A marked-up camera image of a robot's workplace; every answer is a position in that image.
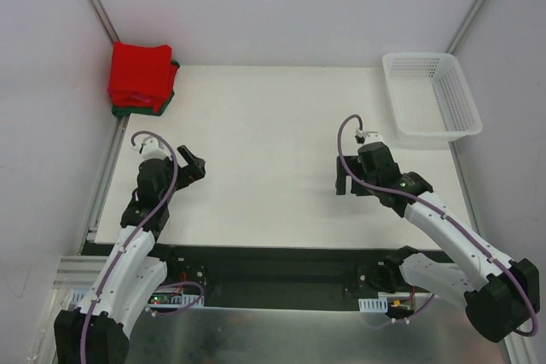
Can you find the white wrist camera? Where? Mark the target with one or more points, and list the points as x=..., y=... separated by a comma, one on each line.
x=363, y=137
x=151, y=148

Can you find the folded red t shirt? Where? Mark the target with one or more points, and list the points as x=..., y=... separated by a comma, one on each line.
x=164, y=97

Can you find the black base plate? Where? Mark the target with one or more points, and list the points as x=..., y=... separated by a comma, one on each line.
x=285, y=278

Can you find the right grey cable duct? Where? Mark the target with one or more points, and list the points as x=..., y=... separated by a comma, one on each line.
x=373, y=305

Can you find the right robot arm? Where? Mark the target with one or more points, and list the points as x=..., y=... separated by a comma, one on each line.
x=498, y=295

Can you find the grey cable duct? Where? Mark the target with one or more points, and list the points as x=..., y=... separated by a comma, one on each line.
x=373, y=305
x=158, y=300

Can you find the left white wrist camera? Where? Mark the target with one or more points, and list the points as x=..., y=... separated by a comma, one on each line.
x=151, y=148

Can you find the red t shirt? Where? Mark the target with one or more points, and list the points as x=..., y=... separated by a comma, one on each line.
x=164, y=97
x=138, y=69

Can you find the folded green t shirt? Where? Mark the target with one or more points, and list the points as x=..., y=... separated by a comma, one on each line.
x=128, y=111

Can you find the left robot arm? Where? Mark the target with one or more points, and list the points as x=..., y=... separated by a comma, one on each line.
x=99, y=328

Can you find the left grey cable duct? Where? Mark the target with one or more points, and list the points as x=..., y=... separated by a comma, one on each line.
x=158, y=300

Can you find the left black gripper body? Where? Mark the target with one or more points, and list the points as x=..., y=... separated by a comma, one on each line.
x=186, y=170

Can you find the folded pink t shirt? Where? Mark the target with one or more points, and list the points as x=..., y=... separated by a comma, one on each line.
x=142, y=98

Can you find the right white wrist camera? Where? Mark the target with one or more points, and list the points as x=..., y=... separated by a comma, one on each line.
x=363, y=137

